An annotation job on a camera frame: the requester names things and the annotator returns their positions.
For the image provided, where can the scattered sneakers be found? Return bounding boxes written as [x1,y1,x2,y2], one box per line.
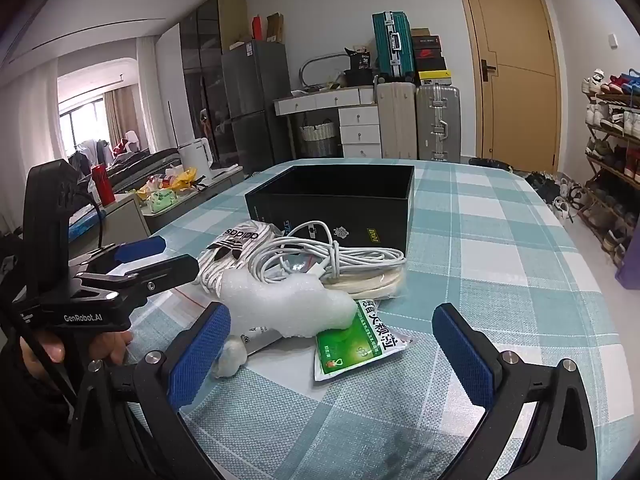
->
[525,172,586,221]

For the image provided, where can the purple container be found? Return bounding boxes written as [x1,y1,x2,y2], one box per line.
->
[616,230,640,291]

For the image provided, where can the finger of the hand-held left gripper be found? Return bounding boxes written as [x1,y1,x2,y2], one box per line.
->
[70,236,167,275]
[75,254,200,311]

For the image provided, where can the wooden shoe rack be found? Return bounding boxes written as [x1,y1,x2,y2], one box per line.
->
[582,67,640,266]

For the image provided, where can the white drawstring bag black logo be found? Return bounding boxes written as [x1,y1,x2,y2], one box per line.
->
[197,219,286,301]

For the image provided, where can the light green packet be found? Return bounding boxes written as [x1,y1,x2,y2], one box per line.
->
[150,189,180,213]

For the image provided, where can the green medicine packet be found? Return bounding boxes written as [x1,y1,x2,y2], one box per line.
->
[313,297,417,383]

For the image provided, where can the red and white clothes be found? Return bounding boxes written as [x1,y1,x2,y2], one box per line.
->
[112,130,146,153]

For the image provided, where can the white foam wrap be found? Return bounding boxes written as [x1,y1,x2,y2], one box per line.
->
[217,270,357,338]

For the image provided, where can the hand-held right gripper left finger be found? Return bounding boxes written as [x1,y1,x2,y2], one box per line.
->
[67,302,236,480]

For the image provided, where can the beige suitcase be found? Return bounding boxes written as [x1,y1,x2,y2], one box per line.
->
[376,81,418,161]

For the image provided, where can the grey refrigerator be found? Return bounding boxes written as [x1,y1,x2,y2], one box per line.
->
[221,40,292,173]

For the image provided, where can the silver suitcase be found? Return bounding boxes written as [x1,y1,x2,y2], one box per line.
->
[415,84,462,163]

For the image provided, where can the woven basket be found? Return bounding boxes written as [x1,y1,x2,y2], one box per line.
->
[299,121,337,157]

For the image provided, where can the red bottle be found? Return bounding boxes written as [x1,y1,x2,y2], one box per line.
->
[91,164,116,206]

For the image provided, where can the person's left hand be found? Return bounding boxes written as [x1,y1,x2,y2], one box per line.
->
[20,331,133,378]

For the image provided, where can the oval metal frame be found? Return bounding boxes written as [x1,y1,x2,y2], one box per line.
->
[299,53,351,92]

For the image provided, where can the white kettle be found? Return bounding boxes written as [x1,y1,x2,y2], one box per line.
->
[178,138,213,171]

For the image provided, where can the striped bedding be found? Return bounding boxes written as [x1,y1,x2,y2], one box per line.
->
[107,147,181,181]

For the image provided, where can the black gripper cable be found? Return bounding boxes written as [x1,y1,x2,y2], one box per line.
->
[75,190,107,252]

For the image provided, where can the brown curtain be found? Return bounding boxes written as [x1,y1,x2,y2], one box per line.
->
[104,85,141,146]

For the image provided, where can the white desk with drawers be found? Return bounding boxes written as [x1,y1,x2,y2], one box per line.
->
[273,87,381,158]

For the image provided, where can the person's left forearm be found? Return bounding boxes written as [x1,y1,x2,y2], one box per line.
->
[0,350,76,480]

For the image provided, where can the rows of assorted shoes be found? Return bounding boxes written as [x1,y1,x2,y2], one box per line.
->
[582,67,640,261]

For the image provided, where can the white cable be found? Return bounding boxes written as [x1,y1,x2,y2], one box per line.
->
[247,220,407,286]

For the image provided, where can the teal suitcase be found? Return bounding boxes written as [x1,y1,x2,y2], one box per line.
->
[372,11,413,81]

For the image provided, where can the checked teal tablecloth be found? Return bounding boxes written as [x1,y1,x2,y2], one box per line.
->
[100,157,631,480]

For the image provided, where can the dark wardrobe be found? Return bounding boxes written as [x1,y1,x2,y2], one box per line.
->
[180,0,248,161]

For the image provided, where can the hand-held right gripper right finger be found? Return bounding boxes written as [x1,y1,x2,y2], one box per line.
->
[432,302,601,480]

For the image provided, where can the black trash bag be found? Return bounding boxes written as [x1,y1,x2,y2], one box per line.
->
[469,156,512,172]

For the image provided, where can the white sheer curtain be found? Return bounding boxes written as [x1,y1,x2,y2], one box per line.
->
[0,67,58,231]
[135,37,161,151]

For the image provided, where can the wooden door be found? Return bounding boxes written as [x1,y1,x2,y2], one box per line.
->
[452,0,561,173]

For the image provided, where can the cream round tape roll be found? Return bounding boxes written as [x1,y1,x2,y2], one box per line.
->
[320,265,407,302]

